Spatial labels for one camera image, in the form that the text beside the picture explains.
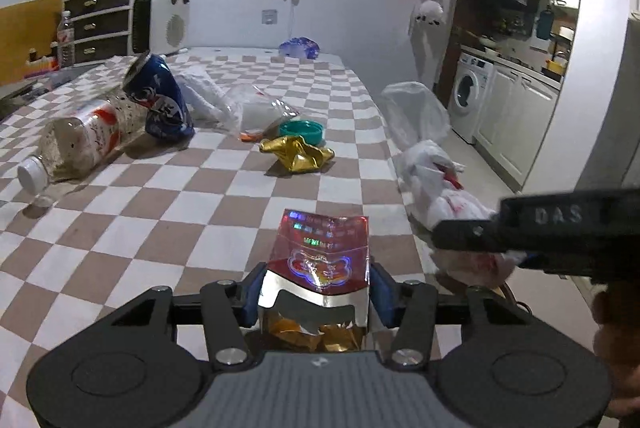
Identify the teal round lid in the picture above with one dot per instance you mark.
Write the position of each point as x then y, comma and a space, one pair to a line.
302, 131

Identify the crushed blue can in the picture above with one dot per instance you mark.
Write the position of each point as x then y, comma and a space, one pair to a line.
160, 93

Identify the white plastic bag red print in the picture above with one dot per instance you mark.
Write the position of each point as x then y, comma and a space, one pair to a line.
435, 188

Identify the red and silver foil packet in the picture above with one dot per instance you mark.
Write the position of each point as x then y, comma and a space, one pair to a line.
320, 258

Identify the white washing machine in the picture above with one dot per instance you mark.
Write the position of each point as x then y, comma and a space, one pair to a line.
470, 93

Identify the white and black drawer cabinet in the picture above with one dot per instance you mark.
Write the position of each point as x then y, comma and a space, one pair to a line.
102, 23

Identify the clear plastic bottle red-white label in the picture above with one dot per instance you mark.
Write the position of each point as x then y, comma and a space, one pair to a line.
85, 138

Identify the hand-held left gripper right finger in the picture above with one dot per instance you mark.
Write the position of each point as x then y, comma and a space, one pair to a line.
382, 295

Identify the white hanging plush toy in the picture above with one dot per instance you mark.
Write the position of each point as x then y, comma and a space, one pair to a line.
427, 13

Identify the brown and white checkered tablecloth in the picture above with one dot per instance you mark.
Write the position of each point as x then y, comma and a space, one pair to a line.
150, 218

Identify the blue and purple wrapper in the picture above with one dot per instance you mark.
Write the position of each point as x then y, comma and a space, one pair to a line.
299, 48

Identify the gold foil wrapper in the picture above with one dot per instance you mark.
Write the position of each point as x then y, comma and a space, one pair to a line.
297, 156

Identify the clear bag with white tissue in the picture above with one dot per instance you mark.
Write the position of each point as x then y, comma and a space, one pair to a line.
260, 111

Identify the white fan heater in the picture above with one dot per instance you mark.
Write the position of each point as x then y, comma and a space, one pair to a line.
162, 21

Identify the person's right hand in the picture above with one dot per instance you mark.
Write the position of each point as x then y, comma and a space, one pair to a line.
620, 348

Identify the upright clear water bottle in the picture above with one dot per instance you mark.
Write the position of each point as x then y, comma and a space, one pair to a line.
65, 41

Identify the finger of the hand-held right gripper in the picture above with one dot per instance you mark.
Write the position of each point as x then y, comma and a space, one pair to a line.
467, 235

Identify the wall socket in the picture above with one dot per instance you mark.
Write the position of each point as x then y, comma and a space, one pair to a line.
269, 17

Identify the white lower kitchen cabinets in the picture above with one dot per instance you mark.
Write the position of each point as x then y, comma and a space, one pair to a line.
515, 118

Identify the crumpled clear plastic bag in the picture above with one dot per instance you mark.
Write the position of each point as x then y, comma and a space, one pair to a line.
202, 96

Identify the translucent white plastic bag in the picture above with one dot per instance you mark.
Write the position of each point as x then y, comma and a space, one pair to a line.
417, 111

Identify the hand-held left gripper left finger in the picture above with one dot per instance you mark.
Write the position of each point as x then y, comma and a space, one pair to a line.
257, 288

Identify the yellow container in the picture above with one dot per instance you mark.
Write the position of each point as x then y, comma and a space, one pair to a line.
556, 67

